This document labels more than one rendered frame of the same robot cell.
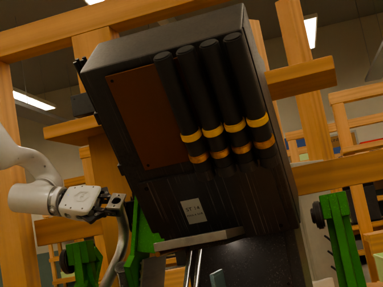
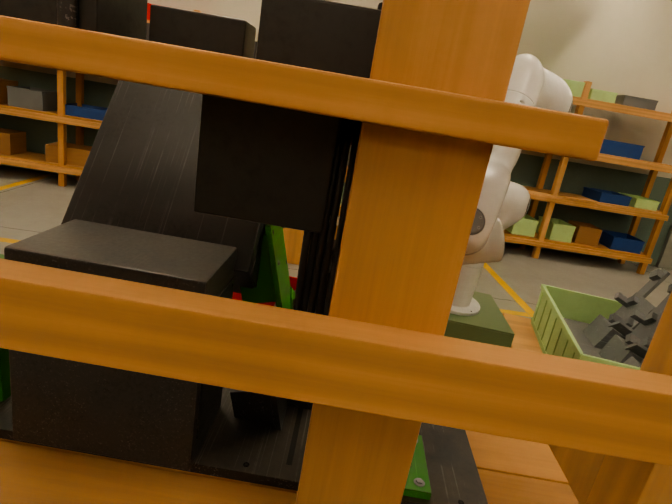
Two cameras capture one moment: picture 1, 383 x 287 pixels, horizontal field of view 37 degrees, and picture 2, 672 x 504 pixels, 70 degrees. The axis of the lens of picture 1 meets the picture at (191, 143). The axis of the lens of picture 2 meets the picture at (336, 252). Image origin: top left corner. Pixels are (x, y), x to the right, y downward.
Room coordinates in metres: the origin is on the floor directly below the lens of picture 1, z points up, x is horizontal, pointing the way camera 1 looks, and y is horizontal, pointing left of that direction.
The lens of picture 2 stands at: (2.42, 0.05, 1.52)
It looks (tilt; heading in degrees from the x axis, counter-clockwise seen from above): 17 degrees down; 166
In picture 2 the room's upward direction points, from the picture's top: 10 degrees clockwise
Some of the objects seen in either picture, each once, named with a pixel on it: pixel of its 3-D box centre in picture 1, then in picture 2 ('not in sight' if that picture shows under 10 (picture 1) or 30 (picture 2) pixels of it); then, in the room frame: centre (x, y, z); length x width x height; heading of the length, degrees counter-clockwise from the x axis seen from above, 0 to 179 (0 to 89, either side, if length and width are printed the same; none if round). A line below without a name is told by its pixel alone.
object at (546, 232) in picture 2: not in sight; (553, 170); (-3.05, 4.04, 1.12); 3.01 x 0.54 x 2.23; 80
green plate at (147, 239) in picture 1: (153, 225); (265, 265); (1.49, 0.13, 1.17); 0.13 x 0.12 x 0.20; 76
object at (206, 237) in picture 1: (211, 238); not in sight; (1.41, -0.01, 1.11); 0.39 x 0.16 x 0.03; 166
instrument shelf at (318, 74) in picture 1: (190, 106); (185, 70); (1.78, -0.02, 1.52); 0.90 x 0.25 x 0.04; 76
